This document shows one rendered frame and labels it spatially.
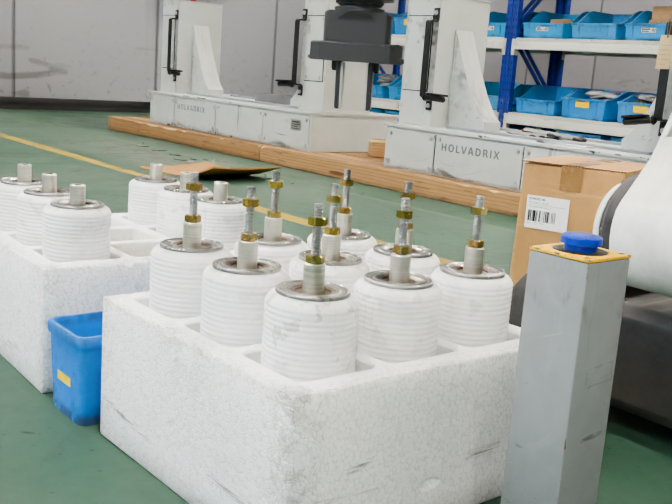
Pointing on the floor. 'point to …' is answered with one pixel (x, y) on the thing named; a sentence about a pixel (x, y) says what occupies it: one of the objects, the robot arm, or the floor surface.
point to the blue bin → (77, 365)
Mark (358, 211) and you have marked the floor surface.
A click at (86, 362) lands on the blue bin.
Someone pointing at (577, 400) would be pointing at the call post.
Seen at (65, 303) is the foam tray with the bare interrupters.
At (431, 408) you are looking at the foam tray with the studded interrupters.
